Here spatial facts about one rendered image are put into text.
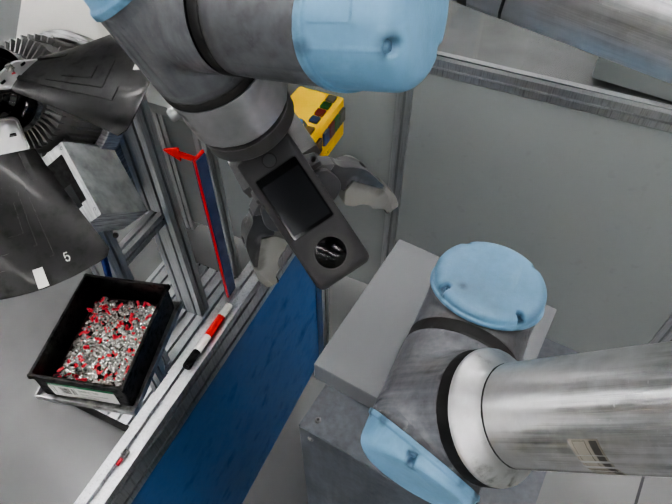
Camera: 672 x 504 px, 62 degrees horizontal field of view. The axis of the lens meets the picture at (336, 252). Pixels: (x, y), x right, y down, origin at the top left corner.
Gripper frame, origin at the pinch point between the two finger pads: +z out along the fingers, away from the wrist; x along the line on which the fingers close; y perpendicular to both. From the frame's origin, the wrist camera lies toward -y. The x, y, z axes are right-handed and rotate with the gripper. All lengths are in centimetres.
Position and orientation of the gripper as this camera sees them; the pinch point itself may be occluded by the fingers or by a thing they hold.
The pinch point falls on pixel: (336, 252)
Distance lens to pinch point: 56.4
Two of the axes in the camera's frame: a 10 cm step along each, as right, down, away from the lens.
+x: -8.5, 5.3, 0.2
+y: -4.4, -7.3, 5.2
